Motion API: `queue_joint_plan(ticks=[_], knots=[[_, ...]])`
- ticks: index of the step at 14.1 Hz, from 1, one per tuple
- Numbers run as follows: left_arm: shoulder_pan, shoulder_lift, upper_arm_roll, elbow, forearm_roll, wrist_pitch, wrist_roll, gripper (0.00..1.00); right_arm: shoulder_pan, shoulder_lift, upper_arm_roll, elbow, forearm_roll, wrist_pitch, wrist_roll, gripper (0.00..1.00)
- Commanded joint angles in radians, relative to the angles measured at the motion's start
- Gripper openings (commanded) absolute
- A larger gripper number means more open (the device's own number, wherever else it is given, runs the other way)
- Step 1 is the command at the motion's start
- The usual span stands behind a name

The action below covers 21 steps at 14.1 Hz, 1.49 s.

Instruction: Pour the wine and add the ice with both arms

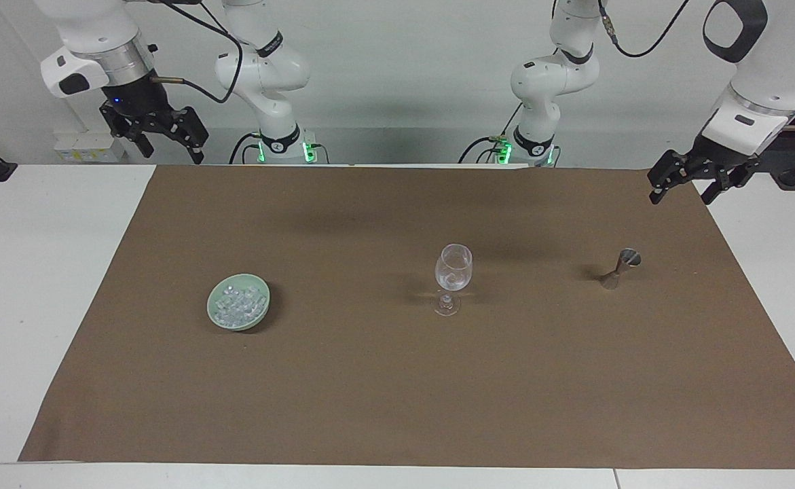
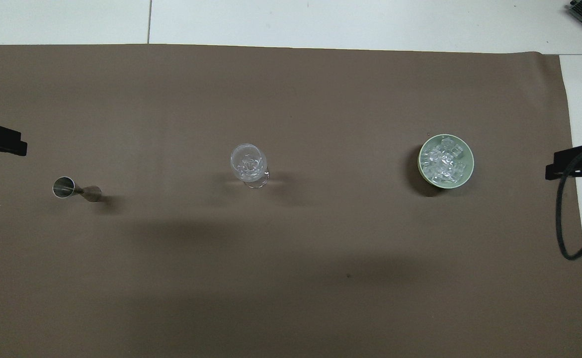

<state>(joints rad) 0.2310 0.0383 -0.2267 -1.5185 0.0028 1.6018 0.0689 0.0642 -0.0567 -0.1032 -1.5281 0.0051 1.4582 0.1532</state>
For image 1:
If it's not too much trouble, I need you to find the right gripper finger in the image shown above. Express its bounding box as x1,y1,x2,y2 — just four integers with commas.
147,106,210,166
100,102,155,159

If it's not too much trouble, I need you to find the clear wine glass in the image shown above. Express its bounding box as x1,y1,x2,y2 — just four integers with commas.
433,243,474,317

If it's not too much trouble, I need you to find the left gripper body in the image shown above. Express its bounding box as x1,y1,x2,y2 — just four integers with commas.
690,134,762,176

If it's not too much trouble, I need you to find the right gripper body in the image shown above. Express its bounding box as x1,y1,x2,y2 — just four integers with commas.
100,70,174,126

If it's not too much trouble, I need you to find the black cable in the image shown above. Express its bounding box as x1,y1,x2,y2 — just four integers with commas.
597,0,691,59
228,132,263,165
458,101,524,164
150,0,244,105

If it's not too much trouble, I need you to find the clear ice cube heap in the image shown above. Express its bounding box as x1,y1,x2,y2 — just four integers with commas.
212,284,267,324

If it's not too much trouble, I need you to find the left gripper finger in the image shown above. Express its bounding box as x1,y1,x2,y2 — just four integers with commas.
701,160,759,206
647,149,698,206

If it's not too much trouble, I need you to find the pale green bowl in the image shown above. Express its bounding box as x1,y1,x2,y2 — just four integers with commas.
206,273,272,332

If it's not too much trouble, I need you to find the metal jigger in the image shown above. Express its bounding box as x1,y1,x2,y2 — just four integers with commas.
599,248,643,291

